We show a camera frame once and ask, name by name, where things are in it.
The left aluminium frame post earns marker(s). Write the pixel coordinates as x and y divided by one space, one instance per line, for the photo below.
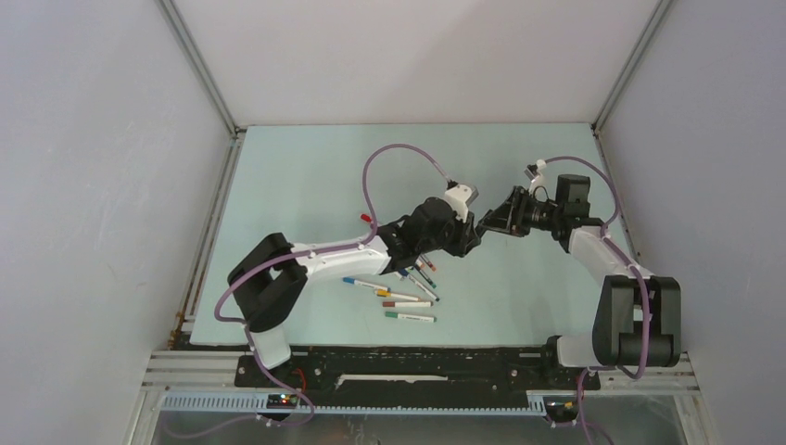
187 308

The aluminium frame post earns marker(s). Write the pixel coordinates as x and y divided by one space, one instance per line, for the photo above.
187 308
651 27

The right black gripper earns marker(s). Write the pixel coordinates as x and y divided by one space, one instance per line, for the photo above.
510 218

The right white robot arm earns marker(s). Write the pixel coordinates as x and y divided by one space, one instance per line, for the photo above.
637 323

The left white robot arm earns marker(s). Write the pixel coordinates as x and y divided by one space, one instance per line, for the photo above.
266 284

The red gel pen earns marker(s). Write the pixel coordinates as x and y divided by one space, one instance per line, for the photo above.
428 263

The right aluminium frame post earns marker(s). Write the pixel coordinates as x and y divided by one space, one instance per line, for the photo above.
651 27

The green capped marker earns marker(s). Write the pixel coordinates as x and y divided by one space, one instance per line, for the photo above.
410 317

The green gel pen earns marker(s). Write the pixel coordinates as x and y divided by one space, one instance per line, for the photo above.
425 276

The light blue capped marker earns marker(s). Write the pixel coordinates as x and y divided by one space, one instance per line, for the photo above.
358 282

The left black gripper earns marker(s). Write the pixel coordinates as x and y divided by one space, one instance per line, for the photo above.
466 237

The yellow capped marker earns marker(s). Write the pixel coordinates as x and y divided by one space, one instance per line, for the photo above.
398 296

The grey cable duct rail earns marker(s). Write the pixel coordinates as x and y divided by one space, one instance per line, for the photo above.
281 403

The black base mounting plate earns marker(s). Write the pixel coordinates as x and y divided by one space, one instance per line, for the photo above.
418 376

